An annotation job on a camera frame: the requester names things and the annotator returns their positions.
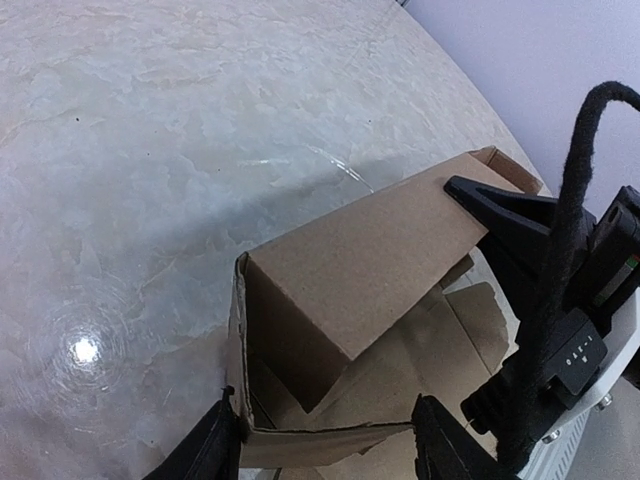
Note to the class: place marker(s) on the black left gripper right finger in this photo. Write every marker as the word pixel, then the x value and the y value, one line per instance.
pixel 445 450

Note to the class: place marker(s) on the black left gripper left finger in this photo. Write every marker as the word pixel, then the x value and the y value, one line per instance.
pixel 211 450

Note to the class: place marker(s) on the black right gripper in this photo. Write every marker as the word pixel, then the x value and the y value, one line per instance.
pixel 518 226

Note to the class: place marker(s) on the brown cardboard box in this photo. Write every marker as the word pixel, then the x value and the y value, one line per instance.
pixel 337 327

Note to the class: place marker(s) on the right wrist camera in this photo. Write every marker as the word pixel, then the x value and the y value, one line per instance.
pixel 598 331

